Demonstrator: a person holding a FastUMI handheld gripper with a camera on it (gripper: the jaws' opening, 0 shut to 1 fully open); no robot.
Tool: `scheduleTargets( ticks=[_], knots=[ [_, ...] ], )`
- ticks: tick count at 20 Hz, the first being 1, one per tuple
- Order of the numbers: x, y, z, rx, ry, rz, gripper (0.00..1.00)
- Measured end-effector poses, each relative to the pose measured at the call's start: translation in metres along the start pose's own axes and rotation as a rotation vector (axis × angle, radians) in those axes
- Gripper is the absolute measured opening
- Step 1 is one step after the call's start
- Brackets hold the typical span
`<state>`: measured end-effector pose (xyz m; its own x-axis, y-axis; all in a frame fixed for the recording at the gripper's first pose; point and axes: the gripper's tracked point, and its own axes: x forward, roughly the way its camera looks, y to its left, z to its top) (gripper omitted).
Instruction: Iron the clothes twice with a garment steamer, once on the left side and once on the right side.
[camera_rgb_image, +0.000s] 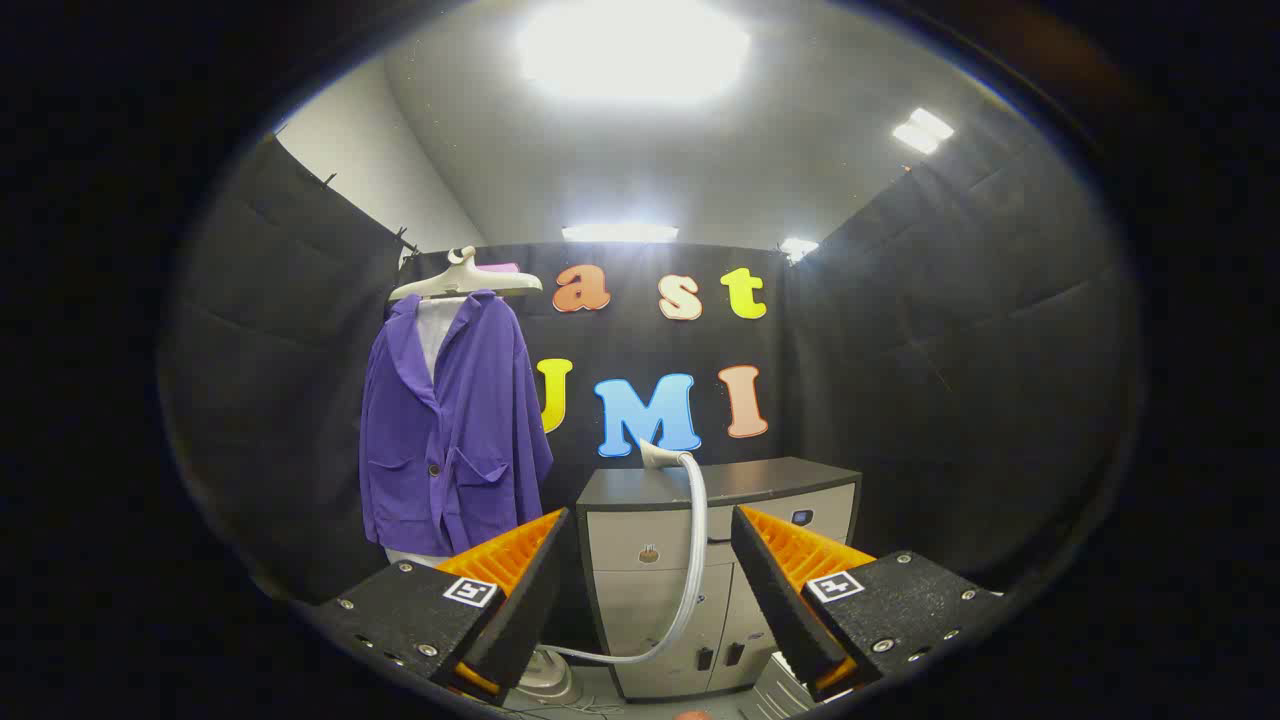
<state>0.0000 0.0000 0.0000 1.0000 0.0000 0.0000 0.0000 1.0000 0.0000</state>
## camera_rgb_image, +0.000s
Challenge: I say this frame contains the grey cabinet with dark top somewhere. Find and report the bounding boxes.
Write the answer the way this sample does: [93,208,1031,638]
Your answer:
[576,457,863,701]

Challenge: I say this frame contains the white plastic clothes hanger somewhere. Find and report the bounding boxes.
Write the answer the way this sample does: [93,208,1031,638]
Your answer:
[388,246,544,303]

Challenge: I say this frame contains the small white drawer box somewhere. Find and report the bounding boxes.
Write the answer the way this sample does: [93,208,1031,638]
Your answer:
[740,652,853,720]

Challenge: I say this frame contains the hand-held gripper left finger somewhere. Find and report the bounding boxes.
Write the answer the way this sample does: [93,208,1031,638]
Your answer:
[312,507,571,706]

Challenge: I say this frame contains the white garment steamer base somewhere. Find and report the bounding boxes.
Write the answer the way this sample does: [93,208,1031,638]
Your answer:
[513,648,578,707]

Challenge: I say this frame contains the double panel ceiling light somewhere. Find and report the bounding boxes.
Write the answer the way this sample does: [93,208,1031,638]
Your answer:
[892,107,955,156]

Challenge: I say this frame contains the large square ceiling light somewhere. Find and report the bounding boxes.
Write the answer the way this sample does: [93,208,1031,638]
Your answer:
[515,0,751,104]

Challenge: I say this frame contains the purple corduroy jacket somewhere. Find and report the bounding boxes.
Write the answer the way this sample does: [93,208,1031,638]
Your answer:
[358,290,554,558]

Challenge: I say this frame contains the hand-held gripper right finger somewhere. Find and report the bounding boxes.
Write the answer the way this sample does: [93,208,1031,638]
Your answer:
[730,505,1006,701]

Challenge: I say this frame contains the long rectangular ceiling light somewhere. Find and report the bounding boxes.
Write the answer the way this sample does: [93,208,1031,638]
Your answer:
[561,223,680,243]

